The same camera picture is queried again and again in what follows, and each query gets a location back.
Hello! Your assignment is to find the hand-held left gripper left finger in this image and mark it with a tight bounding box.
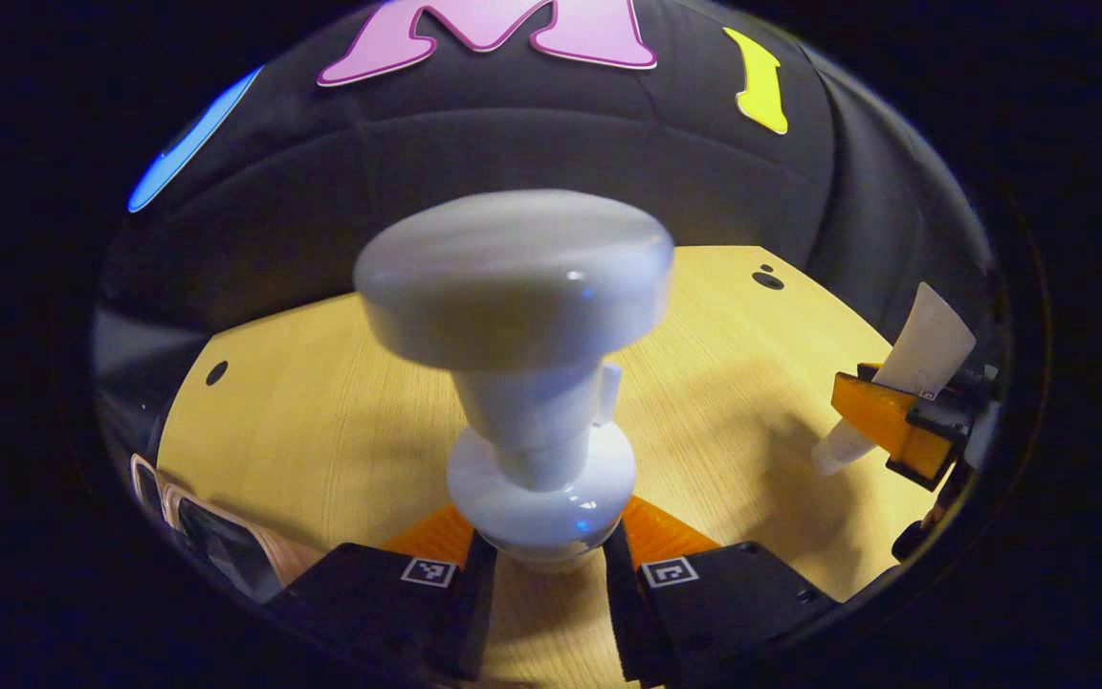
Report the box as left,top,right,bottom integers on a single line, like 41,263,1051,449
266,503,498,683

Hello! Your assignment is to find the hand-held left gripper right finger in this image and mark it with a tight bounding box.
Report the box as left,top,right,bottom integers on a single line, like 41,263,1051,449
602,495,840,688

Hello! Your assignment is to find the white squeeze tube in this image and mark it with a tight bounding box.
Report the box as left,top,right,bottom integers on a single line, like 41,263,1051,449
811,282,978,477

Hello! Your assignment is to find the white pump bottle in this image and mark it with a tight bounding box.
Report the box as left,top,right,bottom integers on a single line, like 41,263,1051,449
353,189,674,575

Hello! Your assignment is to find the black backdrop cloth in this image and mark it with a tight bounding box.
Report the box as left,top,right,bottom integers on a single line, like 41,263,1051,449
92,0,1003,479

